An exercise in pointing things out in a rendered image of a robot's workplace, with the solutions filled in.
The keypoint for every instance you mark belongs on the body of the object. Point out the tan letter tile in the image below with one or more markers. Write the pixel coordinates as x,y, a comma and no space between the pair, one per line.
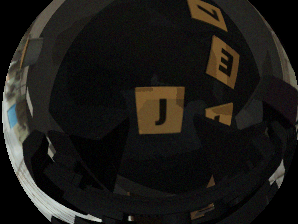
223,62
204,13
220,113
159,109

